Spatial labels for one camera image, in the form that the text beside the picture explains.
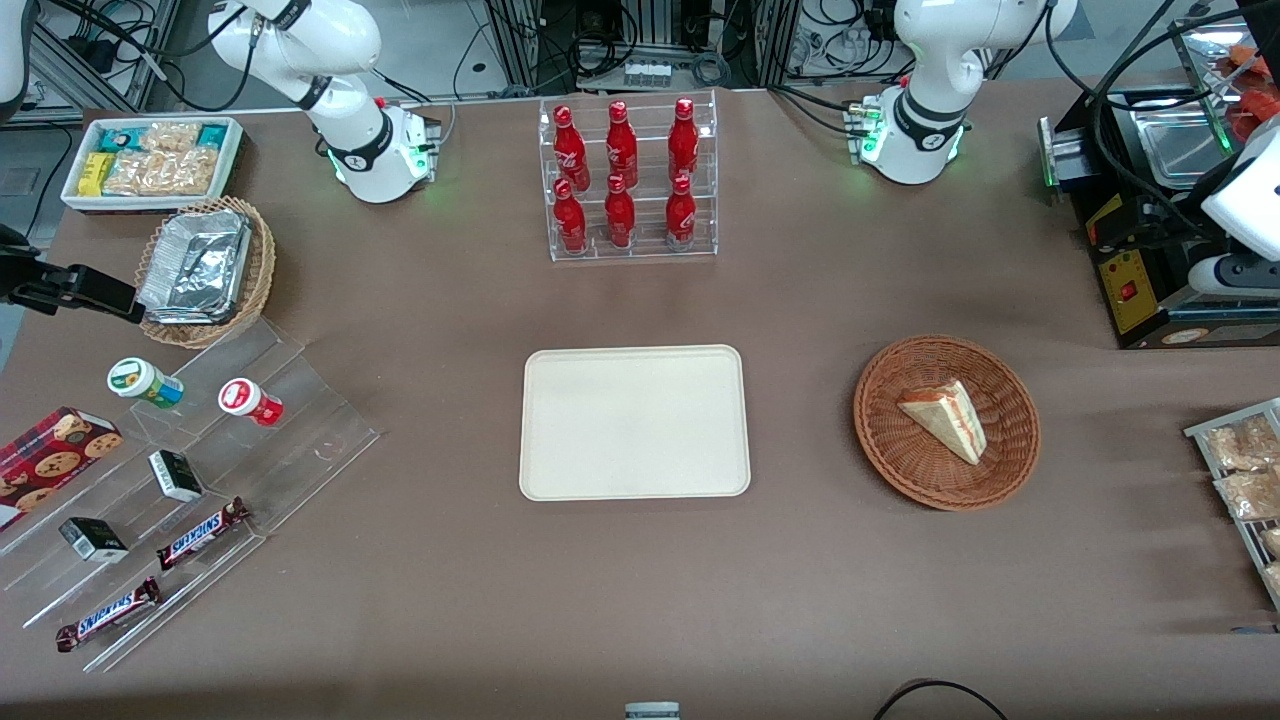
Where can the triangular sandwich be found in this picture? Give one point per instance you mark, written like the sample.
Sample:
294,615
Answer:
948,420

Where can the white power strip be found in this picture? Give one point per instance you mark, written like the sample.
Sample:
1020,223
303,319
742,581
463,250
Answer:
646,73

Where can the black food warmer cabinet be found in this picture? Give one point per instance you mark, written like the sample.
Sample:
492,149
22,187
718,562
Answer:
1135,250

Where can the beige rectangular tray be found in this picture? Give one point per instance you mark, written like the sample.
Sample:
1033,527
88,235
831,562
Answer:
634,422

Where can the clear acrylic bottle rack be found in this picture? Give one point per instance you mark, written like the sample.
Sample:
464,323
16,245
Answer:
640,250

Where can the grey white device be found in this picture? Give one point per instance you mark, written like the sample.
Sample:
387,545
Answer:
652,712

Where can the stacked aluminium foil containers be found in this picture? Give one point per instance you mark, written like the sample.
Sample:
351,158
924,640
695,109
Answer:
195,265

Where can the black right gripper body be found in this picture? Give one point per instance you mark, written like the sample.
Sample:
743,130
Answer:
22,280

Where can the red plaid cookie box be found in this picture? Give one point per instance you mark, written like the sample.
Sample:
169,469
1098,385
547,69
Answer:
50,462

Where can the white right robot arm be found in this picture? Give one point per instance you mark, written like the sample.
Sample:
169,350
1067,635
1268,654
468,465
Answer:
352,150

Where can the small black box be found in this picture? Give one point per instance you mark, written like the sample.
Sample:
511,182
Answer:
176,476
94,540

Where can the yellow snack packet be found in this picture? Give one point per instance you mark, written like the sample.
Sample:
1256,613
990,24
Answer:
95,174

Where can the red cola bottle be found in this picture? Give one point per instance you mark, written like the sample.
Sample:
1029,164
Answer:
570,222
680,216
570,150
683,142
620,218
621,148

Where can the white plastic snack bin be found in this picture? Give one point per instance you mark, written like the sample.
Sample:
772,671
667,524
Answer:
72,195

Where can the clear acrylic stepped shelf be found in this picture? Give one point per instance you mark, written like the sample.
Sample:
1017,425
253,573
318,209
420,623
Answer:
300,420

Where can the teal snack packet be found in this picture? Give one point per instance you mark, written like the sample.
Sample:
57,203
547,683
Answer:
120,139
212,136

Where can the light wicker basket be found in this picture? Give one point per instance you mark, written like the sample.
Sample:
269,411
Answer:
258,285

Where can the steel warmer pan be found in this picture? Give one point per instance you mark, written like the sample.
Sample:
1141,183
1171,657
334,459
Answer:
1180,150

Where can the tray of packaged snacks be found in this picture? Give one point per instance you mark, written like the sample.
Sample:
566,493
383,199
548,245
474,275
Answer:
1215,425

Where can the small clear cracker bag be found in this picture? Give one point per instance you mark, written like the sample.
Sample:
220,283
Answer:
170,137

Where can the large clear cracker bag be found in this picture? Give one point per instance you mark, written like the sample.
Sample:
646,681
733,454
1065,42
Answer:
165,172

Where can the Snickers chocolate bar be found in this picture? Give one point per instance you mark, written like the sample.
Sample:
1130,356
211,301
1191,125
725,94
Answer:
200,535
108,614

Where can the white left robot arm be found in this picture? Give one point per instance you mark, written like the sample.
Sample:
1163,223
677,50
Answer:
930,70

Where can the red lid snack cup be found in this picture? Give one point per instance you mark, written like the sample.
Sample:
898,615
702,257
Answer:
248,401

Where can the round brown wicker basket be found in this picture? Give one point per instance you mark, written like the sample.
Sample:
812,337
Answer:
900,460

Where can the clear bag of pastries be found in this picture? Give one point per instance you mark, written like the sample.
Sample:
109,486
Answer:
1250,494
1242,445

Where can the green lid snack cup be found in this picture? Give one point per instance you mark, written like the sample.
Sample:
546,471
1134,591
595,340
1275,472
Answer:
140,382

